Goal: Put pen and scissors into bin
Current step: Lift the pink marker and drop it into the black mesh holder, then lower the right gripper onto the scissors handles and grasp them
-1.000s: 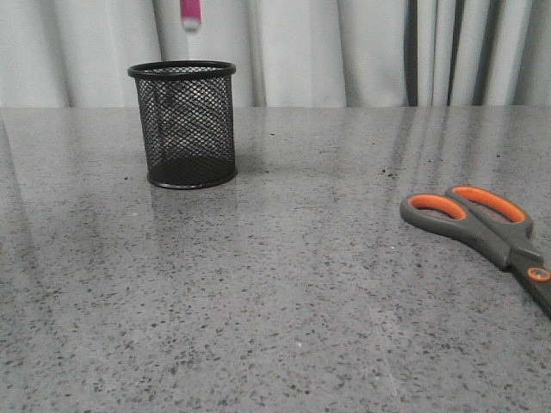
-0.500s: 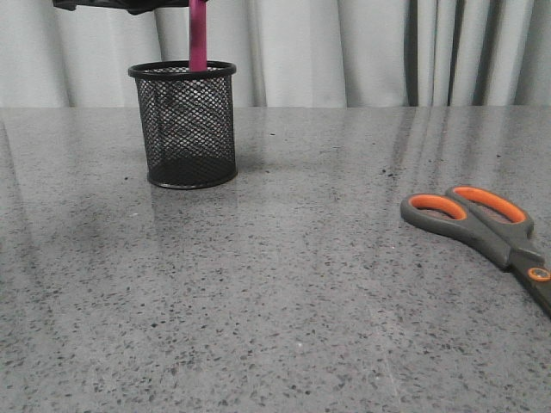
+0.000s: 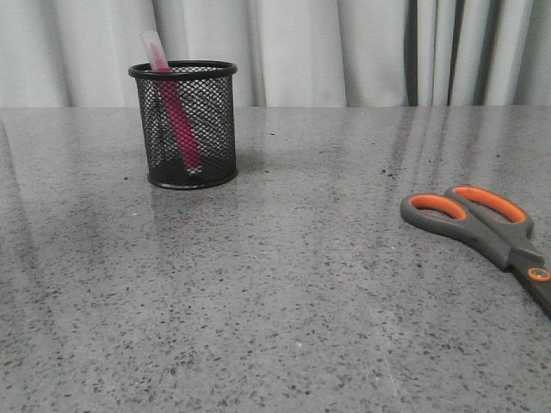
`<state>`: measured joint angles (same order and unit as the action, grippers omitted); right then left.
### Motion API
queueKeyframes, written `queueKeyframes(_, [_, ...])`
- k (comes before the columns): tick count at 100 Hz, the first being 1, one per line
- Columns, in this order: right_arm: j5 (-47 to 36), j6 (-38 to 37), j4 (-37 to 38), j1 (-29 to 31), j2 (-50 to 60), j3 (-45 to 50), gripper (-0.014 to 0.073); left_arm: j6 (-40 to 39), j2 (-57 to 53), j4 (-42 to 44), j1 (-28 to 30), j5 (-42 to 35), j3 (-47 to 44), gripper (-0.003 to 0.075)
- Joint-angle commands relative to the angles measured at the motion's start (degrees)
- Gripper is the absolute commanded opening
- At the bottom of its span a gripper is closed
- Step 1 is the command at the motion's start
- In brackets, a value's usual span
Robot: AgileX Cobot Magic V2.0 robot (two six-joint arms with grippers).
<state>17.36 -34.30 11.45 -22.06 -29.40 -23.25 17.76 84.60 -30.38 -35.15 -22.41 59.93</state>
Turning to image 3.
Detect grey orange scissors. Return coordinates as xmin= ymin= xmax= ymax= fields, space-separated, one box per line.
xmin=399 ymin=185 xmax=550 ymax=315

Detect pink highlighter pen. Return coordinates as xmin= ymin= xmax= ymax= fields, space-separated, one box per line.
xmin=142 ymin=30 xmax=202 ymax=175

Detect black mesh pen cup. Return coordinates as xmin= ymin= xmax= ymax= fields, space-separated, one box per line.
xmin=128 ymin=60 xmax=238 ymax=190

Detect grey curtain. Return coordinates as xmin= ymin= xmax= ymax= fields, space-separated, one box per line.
xmin=1 ymin=1 xmax=550 ymax=108

